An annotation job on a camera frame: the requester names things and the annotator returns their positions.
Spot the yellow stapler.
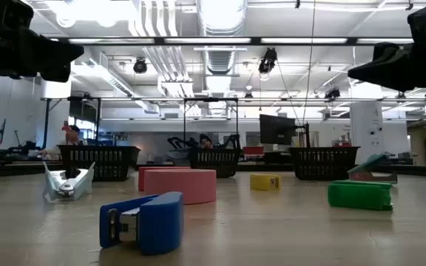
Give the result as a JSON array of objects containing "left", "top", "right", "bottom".
[{"left": 249, "top": 173, "right": 283, "bottom": 192}]

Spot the black overhead light bar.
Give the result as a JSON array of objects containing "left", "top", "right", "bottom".
[{"left": 48, "top": 35, "right": 416, "bottom": 47}]

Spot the black computer monitor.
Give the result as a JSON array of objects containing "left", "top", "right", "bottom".
[{"left": 259, "top": 114, "right": 297, "bottom": 146}]

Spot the green staple remover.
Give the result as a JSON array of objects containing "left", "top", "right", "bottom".
[{"left": 327, "top": 180, "right": 394, "bottom": 211}]

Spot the black overhead camera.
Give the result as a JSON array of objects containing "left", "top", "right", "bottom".
[{"left": 257, "top": 47, "right": 278, "bottom": 75}]

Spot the red background bin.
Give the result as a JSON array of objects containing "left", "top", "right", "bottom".
[{"left": 242, "top": 146, "right": 265, "bottom": 157}]

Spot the black plastic slotted basket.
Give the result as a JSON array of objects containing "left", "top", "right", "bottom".
[
  {"left": 189, "top": 147, "right": 242, "bottom": 179},
  {"left": 288, "top": 146, "right": 361, "bottom": 181},
  {"left": 57, "top": 144, "right": 142, "bottom": 182}
]

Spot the white staple remover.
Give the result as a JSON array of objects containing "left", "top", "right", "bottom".
[{"left": 42, "top": 161, "right": 96, "bottom": 202}]

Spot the pink tape roll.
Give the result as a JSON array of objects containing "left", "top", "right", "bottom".
[
  {"left": 138, "top": 166, "right": 192, "bottom": 192},
  {"left": 143, "top": 168, "right": 217, "bottom": 205}
]

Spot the black background rig frame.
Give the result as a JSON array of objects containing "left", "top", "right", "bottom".
[
  {"left": 41, "top": 96, "right": 103, "bottom": 149},
  {"left": 182, "top": 97, "right": 240, "bottom": 149}
]

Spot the blue stapler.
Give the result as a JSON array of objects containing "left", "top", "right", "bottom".
[{"left": 99, "top": 191, "right": 184, "bottom": 256}]

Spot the person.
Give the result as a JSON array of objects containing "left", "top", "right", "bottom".
[
  {"left": 199, "top": 133, "right": 214, "bottom": 150},
  {"left": 61, "top": 120, "right": 88, "bottom": 146}
]

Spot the black round ceiling lamp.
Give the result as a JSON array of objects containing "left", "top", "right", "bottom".
[{"left": 132, "top": 57, "right": 149, "bottom": 75}]

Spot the thin hanging cable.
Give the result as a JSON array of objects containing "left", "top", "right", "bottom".
[{"left": 300, "top": 0, "right": 317, "bottom": 126}]

